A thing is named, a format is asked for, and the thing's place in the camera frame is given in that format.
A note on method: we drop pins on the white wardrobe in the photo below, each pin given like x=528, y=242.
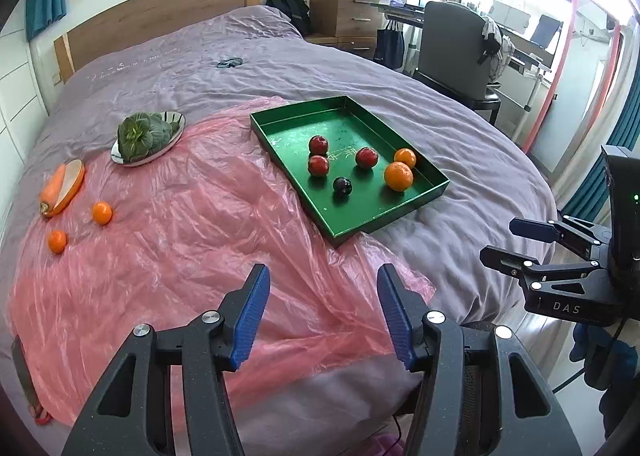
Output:
x=12, y=86

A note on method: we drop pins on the wooden headboard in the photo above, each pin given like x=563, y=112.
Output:
x=150, y=11

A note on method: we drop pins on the person's right forearm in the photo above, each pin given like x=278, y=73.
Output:
x=620, y=411

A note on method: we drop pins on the striped round plate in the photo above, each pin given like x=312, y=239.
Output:
x=172, y=117

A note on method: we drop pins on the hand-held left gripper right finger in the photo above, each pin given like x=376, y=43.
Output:
x=397, y=316

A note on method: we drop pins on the dark shopping bag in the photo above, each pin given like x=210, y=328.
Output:
x=390, y=49

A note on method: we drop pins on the person's right hand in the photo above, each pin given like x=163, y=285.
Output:
x=595, y=353

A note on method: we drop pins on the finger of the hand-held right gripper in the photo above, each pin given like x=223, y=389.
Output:
x=530, y=228
x=500, y=257

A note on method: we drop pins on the wooden dresser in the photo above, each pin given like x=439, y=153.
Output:
x=350, y=11

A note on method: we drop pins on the large orange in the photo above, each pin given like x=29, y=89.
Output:
x=405, y=158
x=398, y=177

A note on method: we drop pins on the red apple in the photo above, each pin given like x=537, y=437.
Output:
x=318, y=144
x=366, y=158
x=318, y=166

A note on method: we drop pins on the pink object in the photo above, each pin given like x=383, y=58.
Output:
x=385, y=445

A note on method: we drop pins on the green metal tray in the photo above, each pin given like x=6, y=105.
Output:
x=360, y=198

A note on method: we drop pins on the dark purple plum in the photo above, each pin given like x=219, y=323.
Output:
x=342, y=185

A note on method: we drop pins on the carrot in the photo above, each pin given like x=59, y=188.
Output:
x=52, y=186

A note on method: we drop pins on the orange rimmed oval plate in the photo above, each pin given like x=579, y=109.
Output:
x=72, y=181

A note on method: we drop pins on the grey chair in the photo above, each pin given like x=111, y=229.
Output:
x=450, y=46

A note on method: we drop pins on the pink plastic sheet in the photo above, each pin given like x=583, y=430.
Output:
x=175, y=236

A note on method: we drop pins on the grey desk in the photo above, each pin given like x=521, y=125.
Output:
x=400, y=9

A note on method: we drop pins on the green bok choy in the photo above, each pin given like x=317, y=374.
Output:
x=142, y=136

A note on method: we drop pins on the small orange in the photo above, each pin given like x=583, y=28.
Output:
x=57, y=241
x=102, y=212

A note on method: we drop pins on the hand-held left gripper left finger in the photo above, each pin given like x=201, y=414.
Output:
x=250, y=316

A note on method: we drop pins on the clothes on chair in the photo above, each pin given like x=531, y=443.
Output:
x=495, y=46

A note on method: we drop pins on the black backpack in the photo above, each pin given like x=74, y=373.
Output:
x=290, y=6

